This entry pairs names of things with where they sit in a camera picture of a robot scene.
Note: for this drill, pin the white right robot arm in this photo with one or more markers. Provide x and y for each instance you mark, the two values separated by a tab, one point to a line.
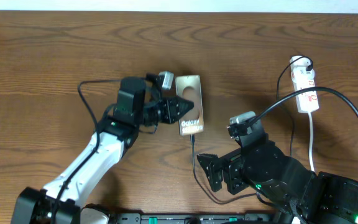
290	186

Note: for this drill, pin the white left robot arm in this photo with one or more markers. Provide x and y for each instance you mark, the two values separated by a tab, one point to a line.
63	200

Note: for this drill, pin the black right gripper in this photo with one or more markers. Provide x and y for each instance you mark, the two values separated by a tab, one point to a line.
234	160

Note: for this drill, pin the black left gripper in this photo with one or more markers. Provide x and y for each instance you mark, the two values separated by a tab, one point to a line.
183	112

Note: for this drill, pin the white usb wall charger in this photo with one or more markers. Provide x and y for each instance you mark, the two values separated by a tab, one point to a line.
302	64

